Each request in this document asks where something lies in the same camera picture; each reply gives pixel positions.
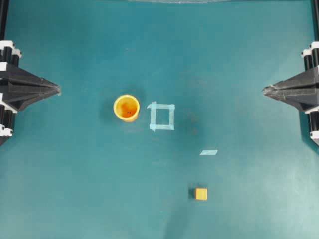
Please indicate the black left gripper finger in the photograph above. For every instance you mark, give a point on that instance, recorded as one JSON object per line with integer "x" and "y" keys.
{"x": 17, "y": 98}
{"x": 20, "y": 76}

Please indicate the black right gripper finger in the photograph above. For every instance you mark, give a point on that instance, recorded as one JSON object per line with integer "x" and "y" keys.
{"x": 307, "y": 79}
{"x": 302, "y": 99}

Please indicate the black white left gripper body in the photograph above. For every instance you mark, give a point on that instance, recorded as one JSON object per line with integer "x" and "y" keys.
{"x": 8, "y": 54}

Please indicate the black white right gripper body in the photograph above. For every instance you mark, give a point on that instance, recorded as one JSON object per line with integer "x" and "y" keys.
{"x": 311, "y": 60}

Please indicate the orange cube block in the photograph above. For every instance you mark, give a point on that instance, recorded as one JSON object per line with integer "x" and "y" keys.
{"x": 201, "y": 194}

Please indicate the yellow plastic cup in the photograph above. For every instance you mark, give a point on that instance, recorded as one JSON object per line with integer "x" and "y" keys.
{"x": 126, "y": 108}

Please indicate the light blue tape strip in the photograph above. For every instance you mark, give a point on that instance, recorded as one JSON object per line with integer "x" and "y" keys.
{"x": 208, "y": 152}

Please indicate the light blue tape square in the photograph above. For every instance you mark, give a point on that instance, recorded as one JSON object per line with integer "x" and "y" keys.
{"x": 162, "y": 116}

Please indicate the black left frame rail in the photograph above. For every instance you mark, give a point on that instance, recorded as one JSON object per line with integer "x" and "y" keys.
{"x": 3, "y": 17}

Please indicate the black frame rail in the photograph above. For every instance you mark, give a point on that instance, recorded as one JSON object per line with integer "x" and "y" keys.
{"x": 315, "y": 16}
{"x": 3, "y": 17}

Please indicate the black right frame rail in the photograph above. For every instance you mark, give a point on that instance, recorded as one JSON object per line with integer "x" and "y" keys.
{"x": 315, "y": 16}

